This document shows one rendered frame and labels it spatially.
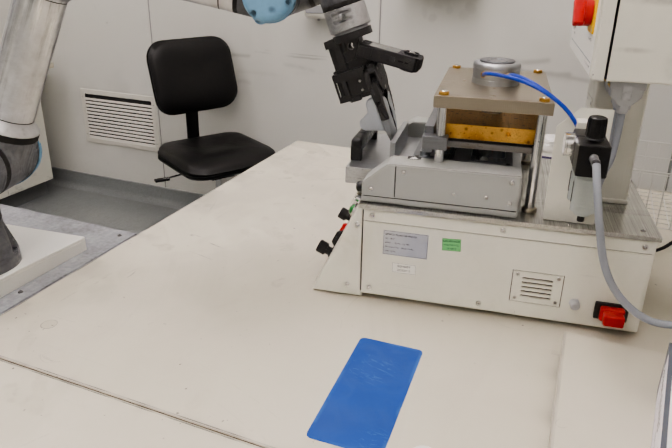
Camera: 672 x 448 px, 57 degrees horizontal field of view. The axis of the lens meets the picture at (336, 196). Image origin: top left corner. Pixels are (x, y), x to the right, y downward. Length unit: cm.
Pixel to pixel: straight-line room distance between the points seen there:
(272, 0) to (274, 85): 202
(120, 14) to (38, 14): 221
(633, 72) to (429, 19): 177
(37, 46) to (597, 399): 105
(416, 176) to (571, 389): 38
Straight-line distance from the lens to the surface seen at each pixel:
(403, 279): 106
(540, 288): 105
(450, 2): 263
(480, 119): 106
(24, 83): 125
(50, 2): 121
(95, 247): 134
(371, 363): 94
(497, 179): 98
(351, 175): 107
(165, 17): 324
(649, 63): 96
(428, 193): 100
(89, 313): 112
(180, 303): 110
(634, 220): 107
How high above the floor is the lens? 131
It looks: 22 degrees down
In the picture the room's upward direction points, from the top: 1 degrees clockwise
